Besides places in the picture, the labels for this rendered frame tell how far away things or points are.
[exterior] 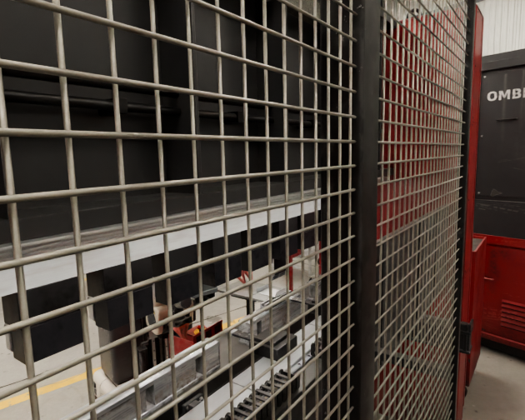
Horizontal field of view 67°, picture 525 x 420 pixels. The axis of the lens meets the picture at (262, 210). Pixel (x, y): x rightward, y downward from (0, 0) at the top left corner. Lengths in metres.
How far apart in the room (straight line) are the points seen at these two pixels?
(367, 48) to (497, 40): 8.36
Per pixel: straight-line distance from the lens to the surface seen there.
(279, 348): 1.30
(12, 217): 0.18
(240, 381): 1.22
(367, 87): 0.45
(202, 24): 1.27
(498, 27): 8.85
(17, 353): 1.08
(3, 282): 0.98
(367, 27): 0.46
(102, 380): 2.82
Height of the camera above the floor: 1.61
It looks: 8 degrees down
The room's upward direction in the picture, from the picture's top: 1 degrees counter-clockwise
